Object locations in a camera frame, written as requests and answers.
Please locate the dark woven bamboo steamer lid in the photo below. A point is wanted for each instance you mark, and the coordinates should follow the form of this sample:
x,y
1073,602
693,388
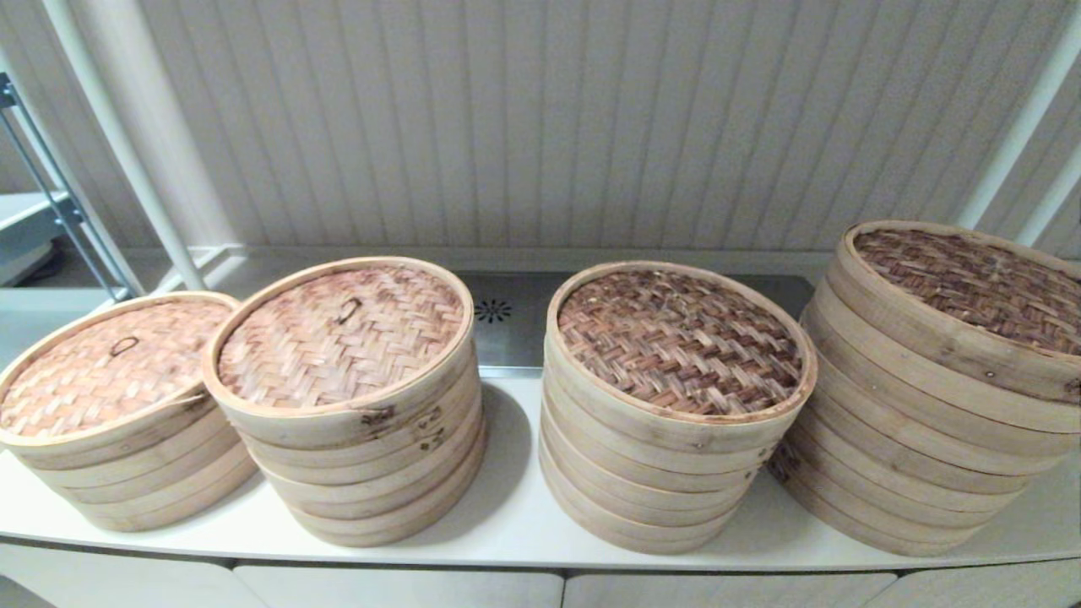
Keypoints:
x,y
676,338

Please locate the light woven bamboo steamer lid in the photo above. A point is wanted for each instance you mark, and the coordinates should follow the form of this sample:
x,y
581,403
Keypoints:
x,y
338,338

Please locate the far right steamer stack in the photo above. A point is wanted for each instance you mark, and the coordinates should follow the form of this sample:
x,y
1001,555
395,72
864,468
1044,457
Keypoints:
x,y
971,287

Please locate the steamer stack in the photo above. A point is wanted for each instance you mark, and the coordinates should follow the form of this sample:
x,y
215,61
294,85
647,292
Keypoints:
x,y
971,287
110,371

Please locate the far left steamer stack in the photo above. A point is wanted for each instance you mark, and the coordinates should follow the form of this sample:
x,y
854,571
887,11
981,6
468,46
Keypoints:
x,y
110,371

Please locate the white stand base bar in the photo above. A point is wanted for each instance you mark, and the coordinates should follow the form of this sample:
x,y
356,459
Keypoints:
x,y
211,270

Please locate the white round pole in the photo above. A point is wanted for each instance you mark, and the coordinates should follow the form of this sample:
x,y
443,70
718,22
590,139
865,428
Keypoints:
x,y
1051,211
139,169
1017,143

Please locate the white shelf board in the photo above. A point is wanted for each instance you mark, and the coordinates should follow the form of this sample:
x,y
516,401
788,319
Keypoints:
x,y
21,228

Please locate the grey metal rack frame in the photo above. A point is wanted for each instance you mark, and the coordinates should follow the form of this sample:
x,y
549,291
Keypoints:
x,y
7,91

